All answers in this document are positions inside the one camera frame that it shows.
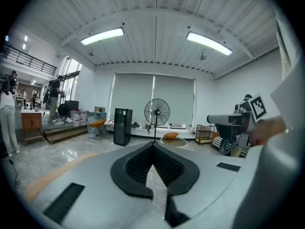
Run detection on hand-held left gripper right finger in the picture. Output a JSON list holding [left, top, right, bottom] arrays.
[[152, 142, 248, 228]]

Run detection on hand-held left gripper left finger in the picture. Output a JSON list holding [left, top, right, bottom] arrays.
[[28, 142, 164, 229]]

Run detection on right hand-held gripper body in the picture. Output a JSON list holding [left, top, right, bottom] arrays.
[[228, 94, 268, 150]]

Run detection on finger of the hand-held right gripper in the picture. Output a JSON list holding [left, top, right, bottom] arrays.
[[206, 114, 236, 138]]

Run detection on person's right forearm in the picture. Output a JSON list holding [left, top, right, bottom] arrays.
[[250, 116, 288, 147]]

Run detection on striped pouf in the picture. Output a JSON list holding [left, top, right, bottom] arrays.
[[211, 136, 250, 158]]

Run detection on metal shelf rack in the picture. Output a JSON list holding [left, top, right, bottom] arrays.
[[194, 124, 215, 145]]

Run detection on black oval device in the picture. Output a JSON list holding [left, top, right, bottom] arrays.
[[218, 137, 237, 156]]

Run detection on grey roller blind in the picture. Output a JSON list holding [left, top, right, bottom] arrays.
[[153, 74, 195, 126], [110, 73, 155, 126]]

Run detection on dark wooden steps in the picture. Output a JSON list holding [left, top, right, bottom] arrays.
[[42, 124, 89, 145]]

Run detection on orange chair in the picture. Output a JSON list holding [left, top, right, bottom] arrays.
[[87, 118, 107, 144]]

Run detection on black standing fan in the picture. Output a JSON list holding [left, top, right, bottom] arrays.
[[144, 98, 171, 145]]

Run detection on small glass side table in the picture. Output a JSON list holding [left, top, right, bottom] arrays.
[[104, 114, 115, 139]]

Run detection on tall black cabinet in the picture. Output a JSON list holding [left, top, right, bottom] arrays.
[[113, 108, 133, 147]]

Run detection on large clear water bottle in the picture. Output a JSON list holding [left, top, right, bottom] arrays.
[[70, 108, 80, 127], [79, 109, 88, 126]]

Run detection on person's cream shirt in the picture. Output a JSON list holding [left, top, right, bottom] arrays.
[[232, 7, 305, 229]]

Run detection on blue-grey wrapped bundle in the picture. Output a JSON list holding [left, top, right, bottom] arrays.
[[87, 111, 107, 122]]

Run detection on long ceiling light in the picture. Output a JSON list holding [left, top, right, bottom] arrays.
[[80, 27, 125, 46], [186, 31, 234, 56]]

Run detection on brown wooden cabinet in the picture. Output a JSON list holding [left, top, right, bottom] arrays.
[[20, 108, 45, 146]]

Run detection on black railing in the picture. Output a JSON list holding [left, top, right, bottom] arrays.
[[0, 43, 58, 76]]

